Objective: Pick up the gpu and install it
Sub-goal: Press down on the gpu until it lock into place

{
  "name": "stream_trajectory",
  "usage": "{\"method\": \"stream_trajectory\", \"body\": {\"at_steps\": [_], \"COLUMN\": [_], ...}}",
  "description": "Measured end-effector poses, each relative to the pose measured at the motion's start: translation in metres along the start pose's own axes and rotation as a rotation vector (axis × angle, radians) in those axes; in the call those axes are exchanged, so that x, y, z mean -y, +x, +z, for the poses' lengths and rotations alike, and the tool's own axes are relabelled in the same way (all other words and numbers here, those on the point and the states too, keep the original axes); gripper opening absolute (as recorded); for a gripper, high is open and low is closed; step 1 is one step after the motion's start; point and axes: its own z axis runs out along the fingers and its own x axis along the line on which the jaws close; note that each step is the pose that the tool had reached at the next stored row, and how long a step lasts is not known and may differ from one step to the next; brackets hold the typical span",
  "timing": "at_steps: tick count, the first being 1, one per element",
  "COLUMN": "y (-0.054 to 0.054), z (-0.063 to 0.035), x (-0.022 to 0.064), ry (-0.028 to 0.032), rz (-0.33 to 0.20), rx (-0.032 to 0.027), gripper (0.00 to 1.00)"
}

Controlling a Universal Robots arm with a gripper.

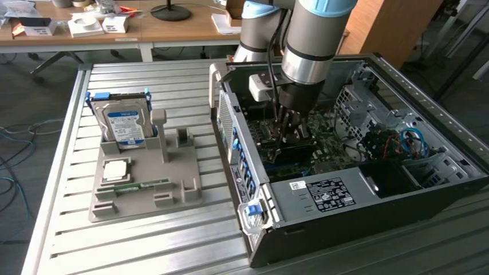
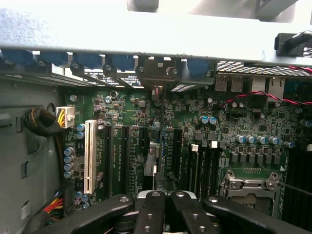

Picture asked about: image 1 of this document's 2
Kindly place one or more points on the white booklet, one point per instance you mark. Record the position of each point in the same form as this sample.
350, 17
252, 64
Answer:
225, 24

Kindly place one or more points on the grey power supply unit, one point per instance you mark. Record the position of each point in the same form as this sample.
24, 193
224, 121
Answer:
290, 200

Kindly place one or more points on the clear plastic bag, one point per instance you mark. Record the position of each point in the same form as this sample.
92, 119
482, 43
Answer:
15, 8

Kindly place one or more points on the white box with round insert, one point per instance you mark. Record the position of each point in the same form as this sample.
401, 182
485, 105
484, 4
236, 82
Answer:
85, 27

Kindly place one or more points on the wooden cabinet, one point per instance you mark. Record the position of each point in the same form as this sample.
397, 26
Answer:
401, 28

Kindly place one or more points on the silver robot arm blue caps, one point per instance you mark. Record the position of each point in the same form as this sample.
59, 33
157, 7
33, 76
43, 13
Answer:
317, 37

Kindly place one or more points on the black lamp base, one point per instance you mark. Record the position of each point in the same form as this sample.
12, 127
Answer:
171, 13

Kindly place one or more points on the silver CPU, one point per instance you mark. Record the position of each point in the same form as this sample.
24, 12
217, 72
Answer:
116, 171

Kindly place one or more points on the green RAM stick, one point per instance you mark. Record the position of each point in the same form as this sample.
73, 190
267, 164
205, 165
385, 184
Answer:
125, 187

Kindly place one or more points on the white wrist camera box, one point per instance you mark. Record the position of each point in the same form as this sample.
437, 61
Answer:
260, 90

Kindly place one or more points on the beige tape roll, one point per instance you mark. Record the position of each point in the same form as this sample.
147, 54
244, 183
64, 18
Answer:
80, 3

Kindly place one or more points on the black graphics card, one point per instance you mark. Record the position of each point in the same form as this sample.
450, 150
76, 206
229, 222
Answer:
293, 154

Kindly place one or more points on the green motherboard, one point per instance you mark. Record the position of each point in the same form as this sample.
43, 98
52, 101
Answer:
336, 143

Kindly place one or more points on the black open PC case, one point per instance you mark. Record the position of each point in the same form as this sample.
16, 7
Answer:
344, 229

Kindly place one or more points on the blue expansion slot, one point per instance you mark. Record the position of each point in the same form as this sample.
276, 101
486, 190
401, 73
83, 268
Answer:
283, 166

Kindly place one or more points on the orange tool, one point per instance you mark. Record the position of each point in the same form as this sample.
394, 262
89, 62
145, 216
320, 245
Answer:
129, 11

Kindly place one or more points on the small white labelled box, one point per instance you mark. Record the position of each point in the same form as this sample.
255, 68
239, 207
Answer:
115, 25

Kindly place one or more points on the white box with black lid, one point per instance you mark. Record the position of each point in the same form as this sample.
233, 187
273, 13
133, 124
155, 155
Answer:
37, 28

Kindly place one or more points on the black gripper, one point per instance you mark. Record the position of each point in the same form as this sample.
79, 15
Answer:
300, 97

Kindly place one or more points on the grey cup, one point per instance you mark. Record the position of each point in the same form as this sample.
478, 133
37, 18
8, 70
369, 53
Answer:
61, 3

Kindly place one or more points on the wooden desk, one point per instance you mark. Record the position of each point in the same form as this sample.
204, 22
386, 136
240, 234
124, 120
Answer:
172, 31

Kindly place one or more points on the grey chipset heatsink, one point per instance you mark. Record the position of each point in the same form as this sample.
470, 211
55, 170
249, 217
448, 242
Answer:
324, 168

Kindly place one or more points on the grey parts rack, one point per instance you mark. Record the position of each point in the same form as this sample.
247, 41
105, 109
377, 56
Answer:
152, 172

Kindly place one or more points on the hard disk with blue carrier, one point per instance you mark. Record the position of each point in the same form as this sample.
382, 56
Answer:
121, 120

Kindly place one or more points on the blue case latch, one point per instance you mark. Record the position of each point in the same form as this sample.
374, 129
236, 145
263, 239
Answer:
255, 208

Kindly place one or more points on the brown cardboard box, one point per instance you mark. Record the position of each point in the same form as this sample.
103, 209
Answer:
233, 8

